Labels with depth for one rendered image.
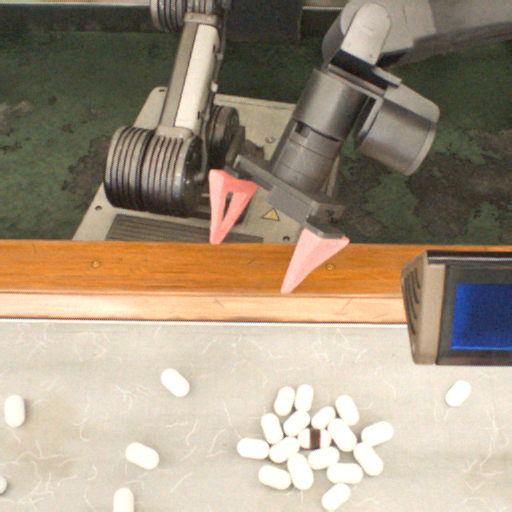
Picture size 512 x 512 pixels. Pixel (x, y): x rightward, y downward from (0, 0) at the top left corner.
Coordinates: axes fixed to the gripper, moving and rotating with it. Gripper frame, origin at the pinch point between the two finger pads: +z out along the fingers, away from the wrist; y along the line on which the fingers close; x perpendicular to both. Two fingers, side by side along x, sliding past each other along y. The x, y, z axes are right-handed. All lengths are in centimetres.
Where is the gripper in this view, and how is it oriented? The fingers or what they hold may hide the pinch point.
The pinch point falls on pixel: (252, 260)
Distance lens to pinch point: 69.5
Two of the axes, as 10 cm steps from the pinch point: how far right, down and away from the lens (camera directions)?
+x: -5.2, 0.2, -8.5
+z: -4.3, 8.6, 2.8
